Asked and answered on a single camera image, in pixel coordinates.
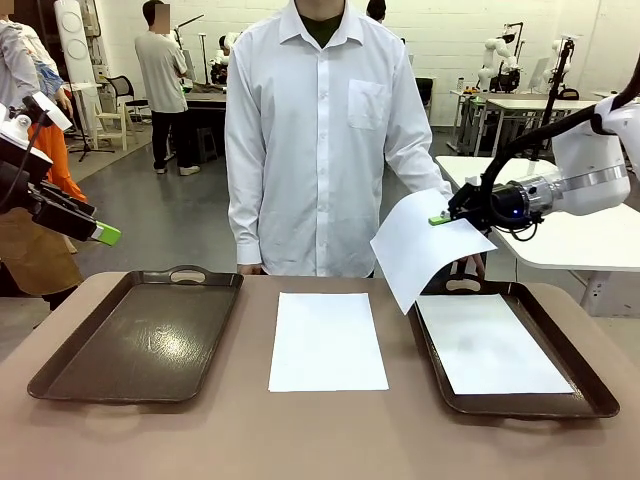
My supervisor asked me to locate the person in grey t-shirt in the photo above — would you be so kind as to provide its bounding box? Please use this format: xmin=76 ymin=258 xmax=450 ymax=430
xmin=134 ymin=0 xmax=202 ymax=176

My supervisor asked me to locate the white monitor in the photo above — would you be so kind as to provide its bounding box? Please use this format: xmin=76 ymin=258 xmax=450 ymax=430
xmin=528 ymin=56 xmax=551 ymax=91

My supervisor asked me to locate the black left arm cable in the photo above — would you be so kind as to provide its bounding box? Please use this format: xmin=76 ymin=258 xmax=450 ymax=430
xmin=0 ymin=109 xmax=51 ymax=211

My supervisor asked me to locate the dark background workbench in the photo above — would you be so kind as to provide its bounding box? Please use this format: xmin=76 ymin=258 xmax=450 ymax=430
xmin=185 ymin=88 xmax=229 ymax=161

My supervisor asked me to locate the long white background table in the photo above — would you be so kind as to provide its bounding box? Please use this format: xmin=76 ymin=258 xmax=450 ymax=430
xmin=484 ymin=98 xmax=601 ymax=161

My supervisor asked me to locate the small black stool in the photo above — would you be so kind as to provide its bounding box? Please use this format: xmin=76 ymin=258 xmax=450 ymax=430
xmin=197 ymin=127 xmax=219 ymax=164

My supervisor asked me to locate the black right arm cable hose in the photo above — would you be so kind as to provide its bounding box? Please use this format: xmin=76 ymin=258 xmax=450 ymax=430
xmin=479 ymin=79 xmax=640 ymax=242

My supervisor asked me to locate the brown plastic tray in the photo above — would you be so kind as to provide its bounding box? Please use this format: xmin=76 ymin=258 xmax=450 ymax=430
xmin=27 ymin=264 xmax=245 ymax=405
xmin=407 ymin=272 xmax=621 ymax=420

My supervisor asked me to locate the white folding chair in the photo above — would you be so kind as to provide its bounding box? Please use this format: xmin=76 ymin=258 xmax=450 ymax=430
xmin=93 ymin=82 xmax=130 ymax=152

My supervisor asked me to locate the person in white shirt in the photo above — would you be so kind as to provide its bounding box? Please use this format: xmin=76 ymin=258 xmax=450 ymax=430
xmin=224 ymin=0 xmax=455 ymax=279

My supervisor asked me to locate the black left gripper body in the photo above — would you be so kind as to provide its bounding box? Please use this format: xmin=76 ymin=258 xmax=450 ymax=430
xmin=0 ymin=148 xmax=56 ymax=215

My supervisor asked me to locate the white rounded table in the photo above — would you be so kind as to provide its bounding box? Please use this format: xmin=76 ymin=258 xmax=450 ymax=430
xmin=433 ymin=154 xmax=640 ymax=316

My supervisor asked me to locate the black office chair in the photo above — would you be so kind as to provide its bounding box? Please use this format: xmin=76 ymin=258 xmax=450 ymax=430
xmin=104 ymin=74 xmax=151 ymax=124

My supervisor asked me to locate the mannequin with orange trousers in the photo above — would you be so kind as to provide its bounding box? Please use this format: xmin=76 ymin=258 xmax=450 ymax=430
xmin=27 ymin=22 xmax=90 ymax=204

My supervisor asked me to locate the person's left forearm white sleeve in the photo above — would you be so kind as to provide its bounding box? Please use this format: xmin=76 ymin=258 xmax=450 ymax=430
xmin=383 ymin=142 xmax=455 ymax=202

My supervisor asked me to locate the white A4 paper sheet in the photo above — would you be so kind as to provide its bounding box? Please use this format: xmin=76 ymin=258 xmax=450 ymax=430
xmin=415 ymin=293 xmax=575 ymax=397
xmin=369 ymin=188 xmax=499 ymax=316

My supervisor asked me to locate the person's right forearm white sleeve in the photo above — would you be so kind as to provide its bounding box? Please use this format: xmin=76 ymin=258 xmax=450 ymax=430
xmin=225 ymin=164 xmax=266 ymax=266

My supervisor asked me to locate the tall white column unit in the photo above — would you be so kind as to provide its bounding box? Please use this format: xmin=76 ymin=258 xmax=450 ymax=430
xmin=53 ymin=0 xmax=100 ymax=86

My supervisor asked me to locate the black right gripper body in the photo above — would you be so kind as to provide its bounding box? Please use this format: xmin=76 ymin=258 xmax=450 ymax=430
xmin=446 ymin=182 xmax=530 ymax=232

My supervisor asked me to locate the black tripod pole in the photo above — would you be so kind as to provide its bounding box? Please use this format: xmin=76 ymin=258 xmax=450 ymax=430
xmin=529 ymin=38 xmax=576 ymax=162

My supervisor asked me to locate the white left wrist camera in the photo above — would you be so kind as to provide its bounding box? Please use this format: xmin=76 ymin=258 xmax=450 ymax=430
xmin=0 ymin=94 xmax=74 ymax=169

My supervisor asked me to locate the figure in grey striped shirt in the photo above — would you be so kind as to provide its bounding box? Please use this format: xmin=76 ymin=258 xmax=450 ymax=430
xmin=0 ymin=7 xmax=85 ymax=311

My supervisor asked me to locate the person's left hand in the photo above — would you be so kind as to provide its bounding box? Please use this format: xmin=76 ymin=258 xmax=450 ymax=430
xmin=463 ymin=251 xmax=487 ymax=280

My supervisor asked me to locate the black background chair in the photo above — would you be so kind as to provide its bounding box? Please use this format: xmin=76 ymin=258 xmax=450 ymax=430
xmin=415 ymin=77 xmax=435 ymax=126

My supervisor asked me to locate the white A4 paper stack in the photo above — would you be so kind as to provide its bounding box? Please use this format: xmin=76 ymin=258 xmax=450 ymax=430
xmin=267 ymin=291 xmax=390 ymax=394

